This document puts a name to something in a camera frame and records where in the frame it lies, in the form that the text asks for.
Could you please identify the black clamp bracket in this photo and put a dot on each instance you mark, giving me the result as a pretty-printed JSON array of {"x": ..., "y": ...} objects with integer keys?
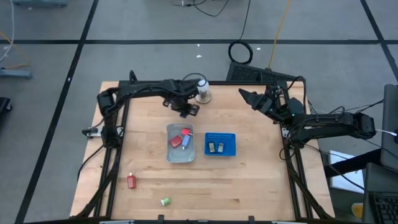
[
  {"x": 251, "y": 219},
  {"x": 160, "y": 219}
]

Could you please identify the dark blue framed device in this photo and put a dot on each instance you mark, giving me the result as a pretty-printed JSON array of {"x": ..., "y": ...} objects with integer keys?
[{"x": 220, "y": 147}]

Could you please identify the black caster base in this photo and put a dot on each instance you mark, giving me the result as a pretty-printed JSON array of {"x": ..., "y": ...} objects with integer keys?
[{"x": 3, "y": 105}]

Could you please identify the red block with white tip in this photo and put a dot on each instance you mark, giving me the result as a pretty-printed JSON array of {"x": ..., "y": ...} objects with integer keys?
[{"x": 131, "y": 182}]

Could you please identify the black perforated panel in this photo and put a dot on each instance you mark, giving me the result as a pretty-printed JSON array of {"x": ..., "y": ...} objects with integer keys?
[{"x": 248, "y": 74}]

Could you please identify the grey laptop with keyboard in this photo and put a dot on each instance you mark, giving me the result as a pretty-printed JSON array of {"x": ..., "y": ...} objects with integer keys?
[{"x": 381, "y": 179}]

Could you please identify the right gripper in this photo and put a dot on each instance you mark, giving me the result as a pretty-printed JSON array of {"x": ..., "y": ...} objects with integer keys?
[{"x": 270, "y": 104}]

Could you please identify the small green cylinder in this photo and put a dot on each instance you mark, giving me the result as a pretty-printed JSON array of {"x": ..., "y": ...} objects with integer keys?
[{"x": 166, "y": 201}]

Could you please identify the clear plastic bin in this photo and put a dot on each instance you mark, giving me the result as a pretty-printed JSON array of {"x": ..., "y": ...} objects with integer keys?
[{"x": 180, "y": 155}]

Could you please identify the red wall charger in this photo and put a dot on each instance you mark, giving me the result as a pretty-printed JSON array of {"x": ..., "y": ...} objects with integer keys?
[{"x": 175, "y": 141}]

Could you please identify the pink wall charger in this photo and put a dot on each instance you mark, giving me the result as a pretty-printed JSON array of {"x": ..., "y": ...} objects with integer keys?
[{"x": 186, "y": 132}]

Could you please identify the black beam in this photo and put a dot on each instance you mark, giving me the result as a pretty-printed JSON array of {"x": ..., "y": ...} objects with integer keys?
[{"x": 351, "y": 163}]

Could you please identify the grey monitor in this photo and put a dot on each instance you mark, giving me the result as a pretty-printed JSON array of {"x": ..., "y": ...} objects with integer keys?
[{"x": 391, "y": 124}]

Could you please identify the blue perforated plastic basket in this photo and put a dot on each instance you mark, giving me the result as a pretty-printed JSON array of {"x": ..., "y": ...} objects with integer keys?
[{"x": 229, "y": 150}]

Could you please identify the yellow object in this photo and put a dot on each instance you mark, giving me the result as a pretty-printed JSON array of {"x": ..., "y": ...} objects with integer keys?
[{"x": 357, "y": 211}]

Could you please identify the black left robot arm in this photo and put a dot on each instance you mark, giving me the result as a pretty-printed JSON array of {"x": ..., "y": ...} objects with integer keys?
[{"x": 140, "y": 88}]

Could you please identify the white bulb brass lamp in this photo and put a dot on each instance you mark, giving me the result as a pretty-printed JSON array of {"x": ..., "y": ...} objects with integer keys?
[{"x": 204, "y": 87}]

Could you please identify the grey metal foot bar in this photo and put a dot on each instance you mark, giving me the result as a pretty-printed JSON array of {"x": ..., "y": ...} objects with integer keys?
[
  {"x": 15, "y": 73},
  {"x": 40, "y": 3}
]

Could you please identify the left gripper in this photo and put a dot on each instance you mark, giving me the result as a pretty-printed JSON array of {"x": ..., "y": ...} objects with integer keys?
[{"x": 178, "y": 102}]

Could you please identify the light blue wall charger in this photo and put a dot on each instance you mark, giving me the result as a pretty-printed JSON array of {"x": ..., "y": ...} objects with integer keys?
[{"x": 186, "y": 141}]

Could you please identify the small black device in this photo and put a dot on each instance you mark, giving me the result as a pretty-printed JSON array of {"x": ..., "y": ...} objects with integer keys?
[{"x": 211, "y": 147}]

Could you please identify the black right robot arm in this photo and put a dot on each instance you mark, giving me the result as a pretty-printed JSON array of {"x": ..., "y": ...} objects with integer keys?
[{"x": 335, "y": 119}]

